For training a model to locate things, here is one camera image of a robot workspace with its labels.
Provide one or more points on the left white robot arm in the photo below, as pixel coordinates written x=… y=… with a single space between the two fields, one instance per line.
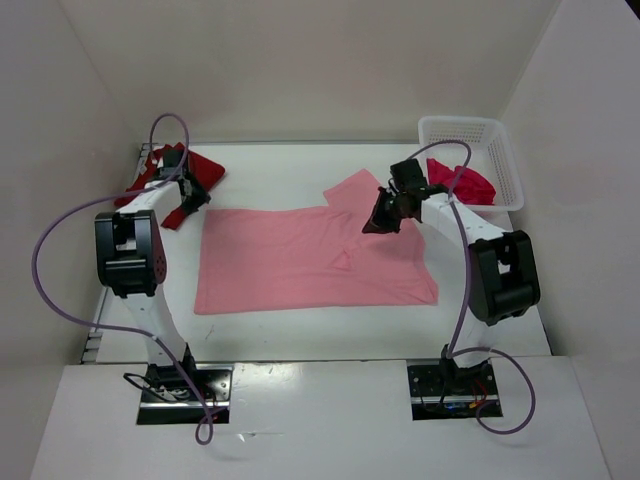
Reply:
x=132 y=263

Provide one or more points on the dark red t-shirt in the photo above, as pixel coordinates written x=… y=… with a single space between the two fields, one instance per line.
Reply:
x=207 y=172

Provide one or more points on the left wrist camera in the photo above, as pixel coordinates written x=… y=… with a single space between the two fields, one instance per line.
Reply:
x=171 y=163

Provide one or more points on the white plastic basket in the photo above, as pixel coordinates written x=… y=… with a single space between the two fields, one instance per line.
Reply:
x=492 y=156

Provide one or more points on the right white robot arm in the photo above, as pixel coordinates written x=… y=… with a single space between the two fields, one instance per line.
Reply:
x=501 y=279

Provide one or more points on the light pink t-shirt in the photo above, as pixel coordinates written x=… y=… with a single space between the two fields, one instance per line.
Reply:
x=316 y=257

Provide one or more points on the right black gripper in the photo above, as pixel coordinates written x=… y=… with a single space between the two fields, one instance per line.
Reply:
x=378 y=222

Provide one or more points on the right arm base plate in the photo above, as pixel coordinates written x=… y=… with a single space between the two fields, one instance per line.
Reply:
x=437 y=395

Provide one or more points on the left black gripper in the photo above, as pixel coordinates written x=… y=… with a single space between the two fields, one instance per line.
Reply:
x=200 y=198

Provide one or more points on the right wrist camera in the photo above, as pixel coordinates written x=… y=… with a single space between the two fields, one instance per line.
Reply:
x=408 y=175

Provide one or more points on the magenta t-shirt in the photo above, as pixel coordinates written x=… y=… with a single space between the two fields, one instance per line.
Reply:
x=472 y=188

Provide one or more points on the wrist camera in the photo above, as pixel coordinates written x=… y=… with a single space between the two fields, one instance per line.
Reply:
x=171 y=163
x=408 y=175

